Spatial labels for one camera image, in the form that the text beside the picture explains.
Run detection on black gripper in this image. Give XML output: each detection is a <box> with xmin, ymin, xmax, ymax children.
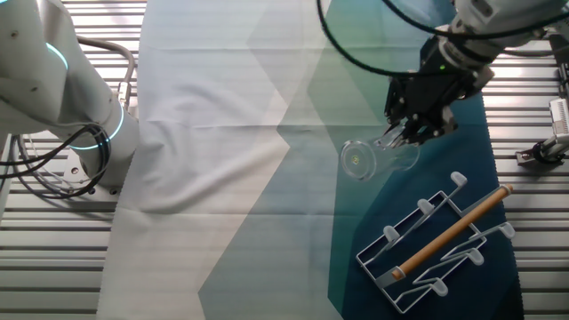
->
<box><xmin>381</xmin><ymin>36</ymin><xmax>495</xmax><ymax>148</ymax></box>

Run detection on clear plastic cup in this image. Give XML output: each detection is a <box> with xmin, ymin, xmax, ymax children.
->
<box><xmin>340</xmin><ymin>132</ymin><xmax>421</xmax><ymax>182</ymax></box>

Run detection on black clamp tool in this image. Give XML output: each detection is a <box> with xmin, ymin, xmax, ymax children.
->
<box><xmin>515</xmin><ymin>134</ymin><xmax>569</xmax><ymax>168</ymax></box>

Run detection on teal white gradient tablecloth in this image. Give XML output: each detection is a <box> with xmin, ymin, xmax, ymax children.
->
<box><xmin>97</xmin><ymin>0</ymin><xmax>525</xmax><ymax>320</ymax></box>

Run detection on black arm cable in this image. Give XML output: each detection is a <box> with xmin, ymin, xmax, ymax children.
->
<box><xmin>316</xmin><ymin>0</ymin><xmax>429</xmax><ymax>78</ymax></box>

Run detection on black cable with plug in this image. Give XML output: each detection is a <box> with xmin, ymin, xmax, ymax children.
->
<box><xmin>381</xmin><ymin>0</ymin><xmax>569</xmax><ymax>42</ymax></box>

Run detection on white wire cup rack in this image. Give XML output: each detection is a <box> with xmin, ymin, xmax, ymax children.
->
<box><xmin>355</xmin><ymin>171</ymin><xmax>517</xmax><ymax>315</ymax></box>

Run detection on silver exterior camera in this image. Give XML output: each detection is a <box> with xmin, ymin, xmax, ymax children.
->
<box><xmin>549</xmin><ymin>97</ymin><xmax>569</xmax><ymax>136</ymax></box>

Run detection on black bracket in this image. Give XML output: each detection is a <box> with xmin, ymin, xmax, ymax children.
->
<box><xmin>549</xmin><ymin>34</ymin><xmax>569</xmax><ymax>97</ymax></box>

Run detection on grey conduit hose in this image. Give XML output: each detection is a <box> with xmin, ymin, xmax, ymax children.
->
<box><xmin>76</xmin><ymin>36</ymin><xmax>137</xmax><ymax>110</ymax></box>

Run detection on black base cable bundle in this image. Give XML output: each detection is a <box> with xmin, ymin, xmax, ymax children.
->
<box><xmin>0</xmin><ymin>123</ymin><xmax>112</xmax><ymax>200</ymax></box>

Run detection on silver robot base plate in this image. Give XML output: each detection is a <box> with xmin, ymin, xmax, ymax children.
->
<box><xmin>61</xmin><ymin>150</ymin><xmax>124</xmax><ymax>196</ymax></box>

